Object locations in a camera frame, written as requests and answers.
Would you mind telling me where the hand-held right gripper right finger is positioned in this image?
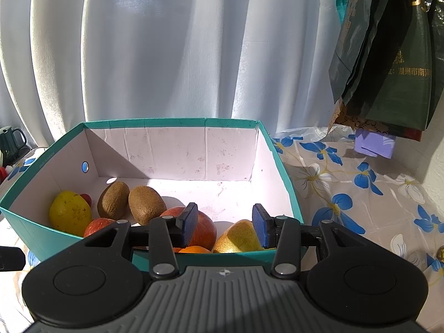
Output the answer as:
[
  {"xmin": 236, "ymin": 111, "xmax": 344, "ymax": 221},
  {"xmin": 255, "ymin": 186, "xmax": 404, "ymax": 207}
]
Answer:
[{"xmin": 252, "ymin": 203, "xmax": 368, "ymax": 280}]

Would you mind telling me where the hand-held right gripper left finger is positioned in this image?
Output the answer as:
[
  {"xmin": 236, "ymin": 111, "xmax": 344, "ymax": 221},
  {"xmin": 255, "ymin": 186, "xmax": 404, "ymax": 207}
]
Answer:
[{"xmin": 81, "ymin": 202, "xmax": 199, "ymax": 281}]

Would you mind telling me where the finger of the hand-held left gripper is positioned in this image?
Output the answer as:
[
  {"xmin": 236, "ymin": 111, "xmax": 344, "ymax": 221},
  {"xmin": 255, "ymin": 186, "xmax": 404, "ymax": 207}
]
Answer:
[{"xmin": 0, "ymin": 246, "xmax": 27, "ymax": 272}]

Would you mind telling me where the large red apple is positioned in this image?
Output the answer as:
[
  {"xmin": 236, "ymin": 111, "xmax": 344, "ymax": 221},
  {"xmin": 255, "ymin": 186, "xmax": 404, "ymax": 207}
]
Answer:
[{"xmin": 158, "ymin": 206, "xmax": 218, "ymax": 250}]

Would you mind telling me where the yellow green pear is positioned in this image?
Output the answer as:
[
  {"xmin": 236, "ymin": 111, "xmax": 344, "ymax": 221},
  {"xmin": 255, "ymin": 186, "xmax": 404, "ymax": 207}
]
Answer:
[{"xmin": 212, "ymin": 219, "xmax": 274, "ymax": 254}]

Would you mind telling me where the brown kiwi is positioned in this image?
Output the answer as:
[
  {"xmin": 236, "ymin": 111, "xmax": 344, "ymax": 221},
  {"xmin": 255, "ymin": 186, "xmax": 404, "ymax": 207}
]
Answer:
[
  {"xmin": 128, "ymin": 186, "xmax": 167, "ymax": 226},
  {"xmin": 97, "ymin": 181, "xmax": 130, "ymax": 220}
]

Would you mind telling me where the yellow speckled fruit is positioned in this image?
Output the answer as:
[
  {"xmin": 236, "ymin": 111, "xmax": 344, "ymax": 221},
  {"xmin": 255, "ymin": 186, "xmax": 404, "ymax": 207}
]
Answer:
[{"xmin": 49, "ymin": 190, "xmax": 93, "ymax": 238}]

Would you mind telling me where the teal cardboard box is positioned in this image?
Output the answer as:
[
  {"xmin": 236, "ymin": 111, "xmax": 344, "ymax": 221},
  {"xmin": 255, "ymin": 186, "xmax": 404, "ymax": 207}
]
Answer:
[{"xmin": 0, "ymin": 118, "xmax": 305, "ymax": 273}]

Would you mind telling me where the small red apple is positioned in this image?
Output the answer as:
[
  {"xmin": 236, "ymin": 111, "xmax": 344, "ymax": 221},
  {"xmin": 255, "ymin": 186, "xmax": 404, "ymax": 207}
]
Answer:
[{"xmin": 83, "ymin": 218, "xmax": 117, "ymax": 238}]

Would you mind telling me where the dark green mug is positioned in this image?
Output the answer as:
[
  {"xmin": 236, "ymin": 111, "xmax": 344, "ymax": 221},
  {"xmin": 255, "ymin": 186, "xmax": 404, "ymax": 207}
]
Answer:
[{"xmin": 0, "ymin": 126, "xmax": 27, "ymax": 158}]

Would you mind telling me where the blue floral tablecloth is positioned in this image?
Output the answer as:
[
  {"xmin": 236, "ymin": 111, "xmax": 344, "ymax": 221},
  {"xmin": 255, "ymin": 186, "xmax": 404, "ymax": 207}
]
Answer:
[{"xmin": 0, "ymin": 125, "xmax": 444, "ymax": 333}]

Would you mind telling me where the purple box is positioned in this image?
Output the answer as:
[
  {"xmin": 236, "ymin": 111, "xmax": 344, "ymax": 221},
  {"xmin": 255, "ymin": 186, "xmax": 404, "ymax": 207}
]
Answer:
[{"xmin": 354, "ymin": 130, "xmax": 396, "ymax": 159}]

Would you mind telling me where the orange patterned bag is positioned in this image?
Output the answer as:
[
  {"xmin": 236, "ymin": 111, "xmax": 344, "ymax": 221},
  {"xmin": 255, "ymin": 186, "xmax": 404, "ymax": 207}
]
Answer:
[{"xmin": 328, "ymin": 97, "xmax": 393, "ymax": 137}]

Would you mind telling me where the red bag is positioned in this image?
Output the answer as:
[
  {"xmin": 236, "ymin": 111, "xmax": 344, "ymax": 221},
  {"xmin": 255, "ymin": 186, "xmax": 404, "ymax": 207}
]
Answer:
[{"xmin": 392, "ymin": 127, "xmax": 423, "ymax": 143}]

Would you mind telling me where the white curtain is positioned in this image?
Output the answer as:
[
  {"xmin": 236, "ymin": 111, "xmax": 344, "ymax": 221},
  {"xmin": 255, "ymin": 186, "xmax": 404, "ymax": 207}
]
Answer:
[{"xmin": 0, "ymin": 0, "xmax": 347, "ymax": 167}]

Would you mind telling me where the translucent grey plastic bag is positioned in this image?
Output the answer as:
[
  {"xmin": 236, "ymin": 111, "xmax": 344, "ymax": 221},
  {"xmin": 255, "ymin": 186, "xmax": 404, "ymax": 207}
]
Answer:
[{"xmin": 328, "ymin": 0, "xmax": 386, "ymax": 105}]

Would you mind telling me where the dark green plastic bag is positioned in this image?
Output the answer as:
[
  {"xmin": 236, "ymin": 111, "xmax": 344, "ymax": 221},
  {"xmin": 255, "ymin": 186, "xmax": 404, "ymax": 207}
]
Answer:
[{"xmin": 368, "ymin": 0, "xmax": 435, "ymax": 133}]

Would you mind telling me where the black plastic bag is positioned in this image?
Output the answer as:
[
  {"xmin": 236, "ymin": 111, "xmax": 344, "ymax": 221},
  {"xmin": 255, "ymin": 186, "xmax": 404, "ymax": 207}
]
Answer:
[{"xmin": 427, "ymin": 3, "xmax": 444, "ymax": 127}]

